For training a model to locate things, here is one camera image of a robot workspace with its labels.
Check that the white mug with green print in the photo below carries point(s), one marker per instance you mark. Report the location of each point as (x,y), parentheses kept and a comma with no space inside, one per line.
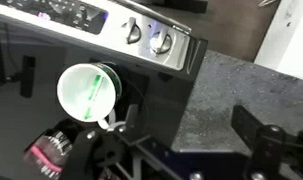
(77,90)

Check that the silver stove knob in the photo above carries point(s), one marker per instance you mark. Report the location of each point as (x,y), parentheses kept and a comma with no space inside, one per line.
(161,41)
(133,31)

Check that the clear plastic package pink stripe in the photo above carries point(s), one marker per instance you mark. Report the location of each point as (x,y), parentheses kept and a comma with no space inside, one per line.
(47,156)

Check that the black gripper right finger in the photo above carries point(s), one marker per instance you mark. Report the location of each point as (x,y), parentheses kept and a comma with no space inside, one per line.
(267,146)

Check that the white base cabinet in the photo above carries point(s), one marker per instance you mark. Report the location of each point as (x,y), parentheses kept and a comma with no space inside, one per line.
(291,36)

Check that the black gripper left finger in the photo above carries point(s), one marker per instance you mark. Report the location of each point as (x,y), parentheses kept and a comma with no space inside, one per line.
(91,150)

